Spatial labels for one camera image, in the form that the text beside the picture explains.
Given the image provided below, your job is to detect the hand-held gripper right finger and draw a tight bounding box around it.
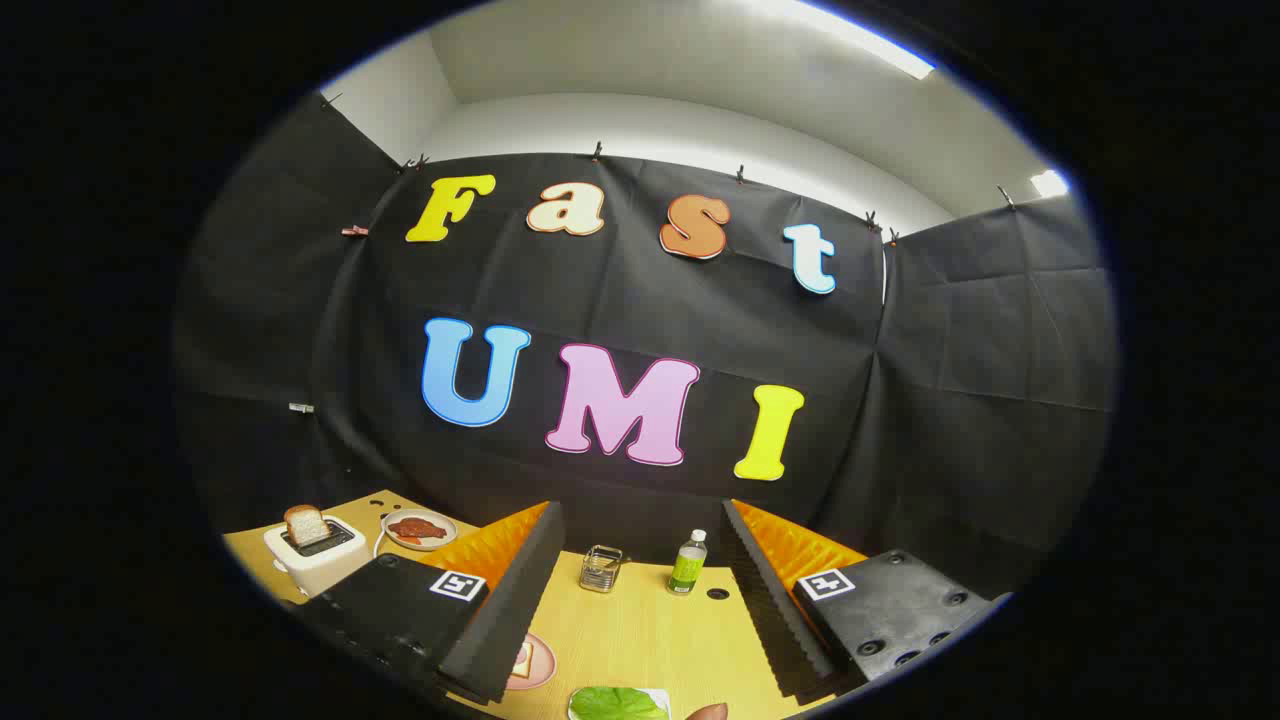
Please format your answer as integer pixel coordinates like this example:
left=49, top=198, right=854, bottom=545
left=720, top=498, right=1013, bottom=701

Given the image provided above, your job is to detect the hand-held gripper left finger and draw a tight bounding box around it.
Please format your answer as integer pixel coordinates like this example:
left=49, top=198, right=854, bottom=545
left=285, top=500, right=567, bottom=707

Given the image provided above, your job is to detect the green lettuce leaf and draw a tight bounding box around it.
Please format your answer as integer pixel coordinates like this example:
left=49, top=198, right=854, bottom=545
left=570, top=686, right=669, bottom=720

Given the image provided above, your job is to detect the toasted bread slice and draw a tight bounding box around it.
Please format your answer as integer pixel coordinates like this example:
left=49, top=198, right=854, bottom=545
left=283, top=505, right=332, bottom=548

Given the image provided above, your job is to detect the pink round plate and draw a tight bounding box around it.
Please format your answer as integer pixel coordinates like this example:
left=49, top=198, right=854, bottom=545
left=505, top=632, right=558, bottom=692

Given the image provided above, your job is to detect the green label water bottle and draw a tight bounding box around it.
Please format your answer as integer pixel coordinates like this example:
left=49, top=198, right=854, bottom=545
left=667, top=529, right=709, bottom=597

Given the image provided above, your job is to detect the white oval plate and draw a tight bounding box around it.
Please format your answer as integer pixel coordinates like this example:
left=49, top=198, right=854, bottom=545
left=382, top=510, right=459, bottom=553

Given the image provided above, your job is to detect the white square plate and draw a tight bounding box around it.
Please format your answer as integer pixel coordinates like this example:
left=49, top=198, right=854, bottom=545
left=567, top=688, right=673, bottom=720

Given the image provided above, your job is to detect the white toaster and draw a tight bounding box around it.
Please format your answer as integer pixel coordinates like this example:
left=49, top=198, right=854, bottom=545
left=263, top=515, right=369, bottom=599

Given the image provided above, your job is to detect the wire cutlery holder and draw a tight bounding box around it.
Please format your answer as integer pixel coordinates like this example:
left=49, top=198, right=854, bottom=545
left=579, top=545, right=625, bottom=594

